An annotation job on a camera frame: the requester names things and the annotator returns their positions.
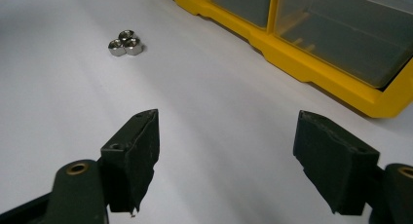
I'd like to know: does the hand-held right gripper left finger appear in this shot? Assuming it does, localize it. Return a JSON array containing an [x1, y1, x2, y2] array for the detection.
[[99, 108, 161, 216]]

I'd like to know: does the yellow black drawer organizer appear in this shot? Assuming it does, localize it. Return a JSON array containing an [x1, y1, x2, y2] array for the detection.
[[161, 0, 413, 119]]

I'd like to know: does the set of clear plastic drawers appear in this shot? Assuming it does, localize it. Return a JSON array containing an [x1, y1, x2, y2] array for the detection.
[[191, 0, 413, 90]]

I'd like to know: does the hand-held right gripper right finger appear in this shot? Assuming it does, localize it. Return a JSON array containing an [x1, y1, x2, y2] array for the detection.
[[292, 109, 381, 216]]

